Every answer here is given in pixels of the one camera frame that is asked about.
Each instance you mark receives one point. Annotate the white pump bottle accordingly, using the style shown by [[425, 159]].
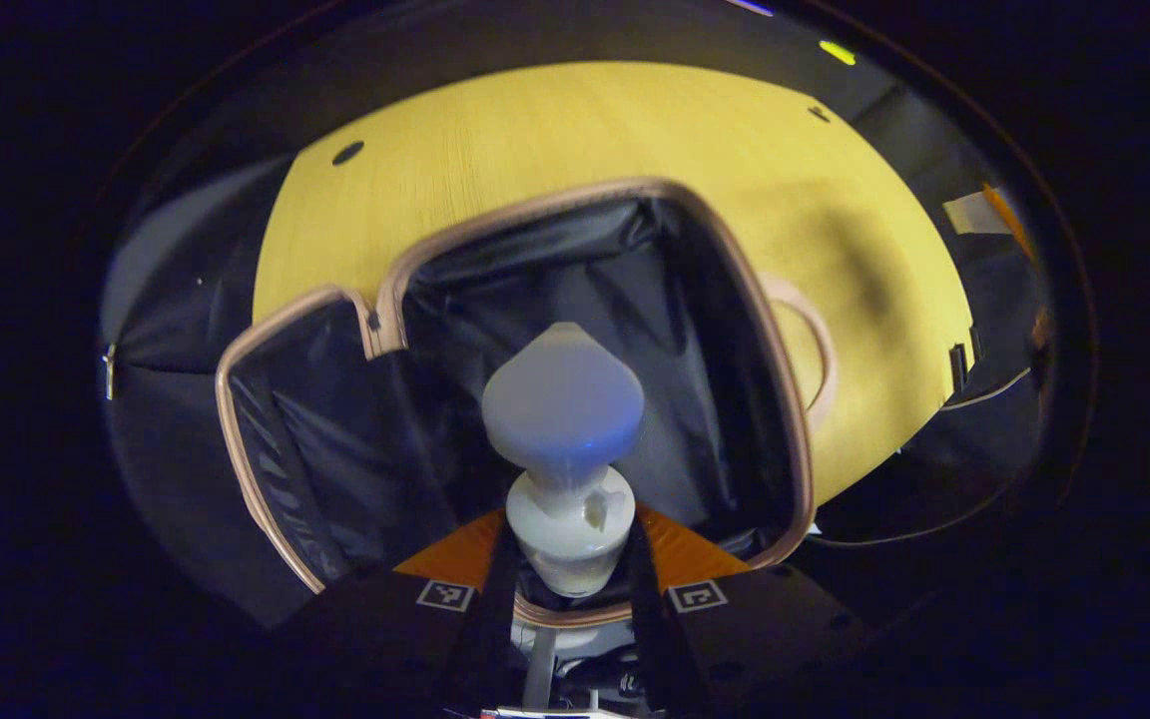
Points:
[[563, 409]]

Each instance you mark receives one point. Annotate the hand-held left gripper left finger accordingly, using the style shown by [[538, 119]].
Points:
[[495, 619]]

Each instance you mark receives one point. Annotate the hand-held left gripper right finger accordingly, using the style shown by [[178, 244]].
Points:
[[650, 619]]

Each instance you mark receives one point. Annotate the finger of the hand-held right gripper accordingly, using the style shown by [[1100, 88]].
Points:
[[1009, 218]]

